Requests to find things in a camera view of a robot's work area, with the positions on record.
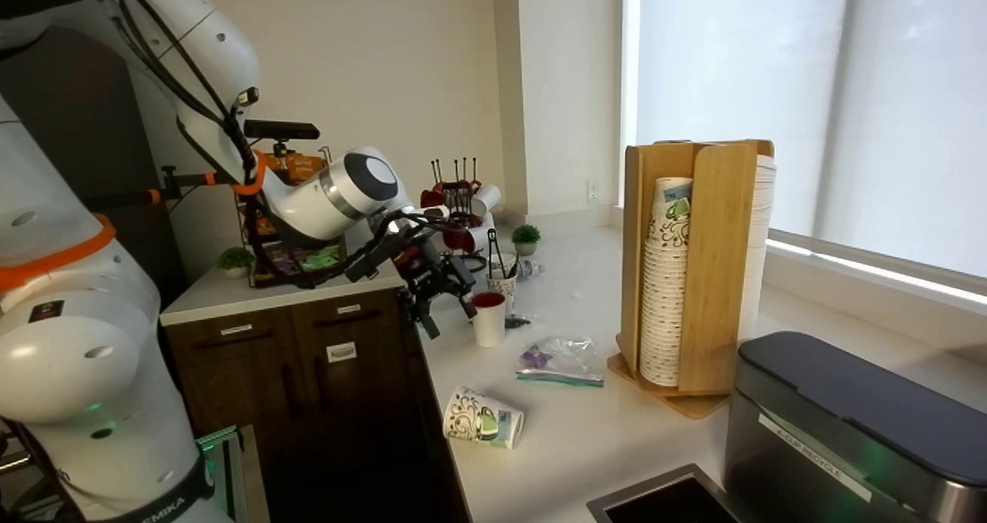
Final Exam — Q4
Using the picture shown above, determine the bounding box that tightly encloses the window with white blind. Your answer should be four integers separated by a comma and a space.
620, 0, 987, 305

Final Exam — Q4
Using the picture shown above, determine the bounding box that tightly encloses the paper cup with black tongs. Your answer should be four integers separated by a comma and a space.
486, 228, 520, 317

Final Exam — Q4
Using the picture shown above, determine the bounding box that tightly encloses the dark refrigerator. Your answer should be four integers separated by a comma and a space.
0, 26, 188, 308

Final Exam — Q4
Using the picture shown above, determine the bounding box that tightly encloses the white mug with red inside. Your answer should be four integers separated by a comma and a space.
444, 225, 496, 255

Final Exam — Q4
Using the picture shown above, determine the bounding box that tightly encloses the dark wooden cabinet door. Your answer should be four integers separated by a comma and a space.
173, 357, 309, 462
302, 336, 433, 477

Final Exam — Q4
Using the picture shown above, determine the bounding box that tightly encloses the small potted green plant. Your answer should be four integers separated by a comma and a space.
217, 245, 256, 281
510, 223, 542, 258

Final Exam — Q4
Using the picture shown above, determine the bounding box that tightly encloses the white cup with red inside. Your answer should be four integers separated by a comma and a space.
471, 292, 508, 349

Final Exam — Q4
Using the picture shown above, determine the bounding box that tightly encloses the clear plastic zip bag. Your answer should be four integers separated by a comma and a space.
514, 335, 607, 390

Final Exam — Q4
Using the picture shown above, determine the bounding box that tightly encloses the black mug tree rack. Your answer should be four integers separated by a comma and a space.
429, 156, 488, 274

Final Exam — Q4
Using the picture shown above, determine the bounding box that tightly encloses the wooden cup holder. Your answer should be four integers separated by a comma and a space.
606, 138, 776, 420

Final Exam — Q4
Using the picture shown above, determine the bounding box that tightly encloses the stack of patterned paper cups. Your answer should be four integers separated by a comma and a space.
638, 177, 694, 388

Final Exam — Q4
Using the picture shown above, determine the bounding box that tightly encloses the sink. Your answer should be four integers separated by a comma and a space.
585, 463, 743, 523

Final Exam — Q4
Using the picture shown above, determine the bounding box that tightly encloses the camera on mount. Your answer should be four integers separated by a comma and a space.
149, 120, 322, 204

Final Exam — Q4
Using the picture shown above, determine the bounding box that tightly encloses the steel bin with black lid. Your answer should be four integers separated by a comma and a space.
723, 331, 987, 523

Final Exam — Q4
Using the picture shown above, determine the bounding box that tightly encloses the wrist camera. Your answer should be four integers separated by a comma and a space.
344, 232, 403, 284

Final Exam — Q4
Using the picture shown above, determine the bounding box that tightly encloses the patterned paper coffee cup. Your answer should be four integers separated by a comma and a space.
443, 385, 526, 451

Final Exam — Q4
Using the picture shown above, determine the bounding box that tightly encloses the stack of white lids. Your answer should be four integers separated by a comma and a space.
737, 154, 778, 343

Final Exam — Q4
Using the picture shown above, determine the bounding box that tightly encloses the wire rack of packets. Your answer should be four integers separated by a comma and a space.
234, 147, 349, 290

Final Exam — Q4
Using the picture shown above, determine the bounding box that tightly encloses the dark wooden drawer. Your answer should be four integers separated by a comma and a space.
163, 306, 300, 371
291, 289, 405, 346

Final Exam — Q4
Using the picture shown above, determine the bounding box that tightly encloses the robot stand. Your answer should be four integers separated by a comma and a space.
194, 424, 272, 523

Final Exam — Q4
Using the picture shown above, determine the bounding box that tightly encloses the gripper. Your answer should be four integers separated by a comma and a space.
399, 230, 480, 341

